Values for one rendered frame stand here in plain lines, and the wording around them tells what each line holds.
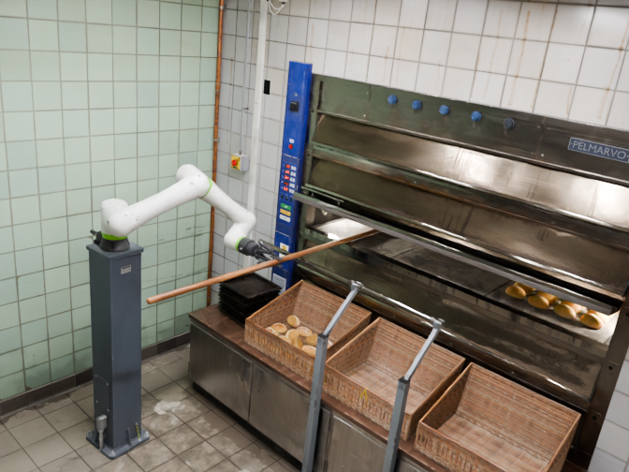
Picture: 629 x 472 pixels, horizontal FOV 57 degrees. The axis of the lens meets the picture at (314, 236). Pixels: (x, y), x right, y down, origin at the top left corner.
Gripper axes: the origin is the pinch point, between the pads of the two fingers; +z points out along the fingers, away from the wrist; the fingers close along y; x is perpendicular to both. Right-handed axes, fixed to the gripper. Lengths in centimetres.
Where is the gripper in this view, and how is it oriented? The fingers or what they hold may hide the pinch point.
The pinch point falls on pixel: (276, 260)
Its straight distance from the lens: 303.4
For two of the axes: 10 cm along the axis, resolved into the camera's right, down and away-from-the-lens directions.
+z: 7.3, 3.1, -6.1
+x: -6.7, 1.9, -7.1
